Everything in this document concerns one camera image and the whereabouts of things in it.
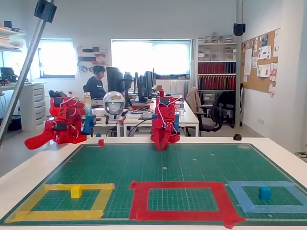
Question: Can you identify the red leader arm with handle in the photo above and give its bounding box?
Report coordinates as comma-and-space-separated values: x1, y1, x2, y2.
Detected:
24, 96, 87, 150

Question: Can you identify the red tape square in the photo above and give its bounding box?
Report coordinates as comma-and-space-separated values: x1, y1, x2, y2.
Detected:
128, 181, 247, 230

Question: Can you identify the yellow cube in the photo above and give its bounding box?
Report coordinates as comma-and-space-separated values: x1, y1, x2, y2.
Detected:
71, 185, 83, 199

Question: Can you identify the blue cube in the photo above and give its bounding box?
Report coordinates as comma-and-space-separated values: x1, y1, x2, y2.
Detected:
259, 186, 272, 200

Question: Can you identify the yellow tape square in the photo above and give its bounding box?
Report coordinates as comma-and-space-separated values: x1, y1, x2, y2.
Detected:
4, 183, 116, 224

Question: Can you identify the blue tape square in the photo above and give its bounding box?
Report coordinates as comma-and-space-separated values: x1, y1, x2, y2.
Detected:
225, 181, 307, 214

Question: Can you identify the blue table clamp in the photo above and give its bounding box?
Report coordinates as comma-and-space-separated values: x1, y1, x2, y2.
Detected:
172, 113, 181, 135
81, 114, 97, 135

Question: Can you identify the green cutting mat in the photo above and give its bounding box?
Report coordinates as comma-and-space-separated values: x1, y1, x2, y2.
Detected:
0, 143, 307, 227

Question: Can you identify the white office desk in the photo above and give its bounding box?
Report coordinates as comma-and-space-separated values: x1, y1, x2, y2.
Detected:
79, 106, 125, 138
122, 94, 200, 138

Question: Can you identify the beige jacket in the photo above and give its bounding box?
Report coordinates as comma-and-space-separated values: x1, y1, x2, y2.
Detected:
186, 86, 206, 115

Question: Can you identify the black office chair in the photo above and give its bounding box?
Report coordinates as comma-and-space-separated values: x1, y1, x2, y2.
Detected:
195, 90, 237, 133

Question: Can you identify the wide black computer monitor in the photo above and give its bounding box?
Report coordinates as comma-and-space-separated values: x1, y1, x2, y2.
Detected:
106, 66, 126, 94

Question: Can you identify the large bright window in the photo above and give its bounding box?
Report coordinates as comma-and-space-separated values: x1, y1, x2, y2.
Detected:
110, 38, 193, 77

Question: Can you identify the colourful tumbler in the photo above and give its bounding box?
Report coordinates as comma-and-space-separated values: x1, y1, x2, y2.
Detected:
83, 92, 93, 118

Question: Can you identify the seated person in dark sweater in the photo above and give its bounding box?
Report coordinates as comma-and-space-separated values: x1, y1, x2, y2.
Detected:
83, 65, 107, 101

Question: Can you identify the white shelf with red binders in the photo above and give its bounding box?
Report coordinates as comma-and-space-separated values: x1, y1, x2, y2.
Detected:
194, 32, 238, 93

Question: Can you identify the vertical grey pole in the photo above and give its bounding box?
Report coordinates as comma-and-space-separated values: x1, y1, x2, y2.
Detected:
235, 0, 244, 127

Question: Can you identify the cork notice board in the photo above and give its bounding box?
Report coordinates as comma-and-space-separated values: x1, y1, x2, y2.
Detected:
240, 27, 281, 94

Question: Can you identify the small bright window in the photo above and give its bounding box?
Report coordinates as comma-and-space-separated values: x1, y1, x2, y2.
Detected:
37, 38, 76, 79

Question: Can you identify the white drawer cabinet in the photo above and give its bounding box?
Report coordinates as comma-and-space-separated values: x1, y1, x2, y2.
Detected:
19, 82, 47, 132

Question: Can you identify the black pole clamp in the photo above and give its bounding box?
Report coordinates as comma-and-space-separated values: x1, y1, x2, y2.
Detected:
33, 0, 58, 24
233, 23, 246, 36

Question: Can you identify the green plant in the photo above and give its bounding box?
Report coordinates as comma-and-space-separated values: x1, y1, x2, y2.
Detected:
294, 150, 307, 164

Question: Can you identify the slanted aluminium pole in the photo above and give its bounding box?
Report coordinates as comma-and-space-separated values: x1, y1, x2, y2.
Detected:
0, 0, 55, 147

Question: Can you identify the black bench equipment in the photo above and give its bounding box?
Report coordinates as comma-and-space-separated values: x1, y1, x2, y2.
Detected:
0, 67, 19, 85

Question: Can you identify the wall tool board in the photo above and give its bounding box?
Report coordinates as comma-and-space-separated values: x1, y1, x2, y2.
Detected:
77, 45, 108, 74

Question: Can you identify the white wall shelf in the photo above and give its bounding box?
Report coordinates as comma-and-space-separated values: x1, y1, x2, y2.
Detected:
0, 21, 27, 53

